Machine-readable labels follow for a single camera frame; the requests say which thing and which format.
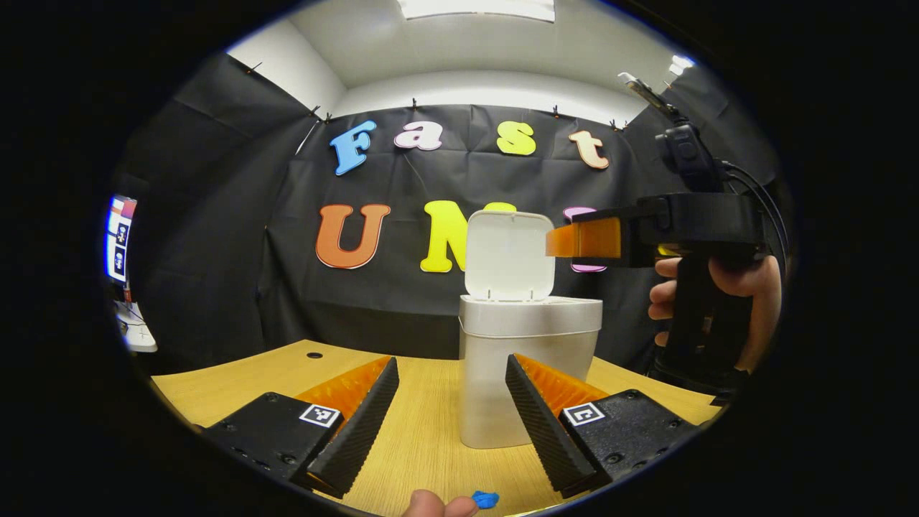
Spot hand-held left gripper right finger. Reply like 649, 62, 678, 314
506, 353, 699, 498

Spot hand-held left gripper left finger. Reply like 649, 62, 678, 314
203, 355, 400, 498

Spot white desktop garbage bin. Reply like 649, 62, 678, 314
458, 210, 604, 450

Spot wooden desktop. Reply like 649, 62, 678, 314
151, 339, 722, 517

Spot black backdrop cloth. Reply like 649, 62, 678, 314
111, 52, 790, 378

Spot white side table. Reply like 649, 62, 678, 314
115, 300, 159, 354

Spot computer monitor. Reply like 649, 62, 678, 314
106, 195, 139, 284

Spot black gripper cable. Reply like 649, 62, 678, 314
720, 161, 792, 256

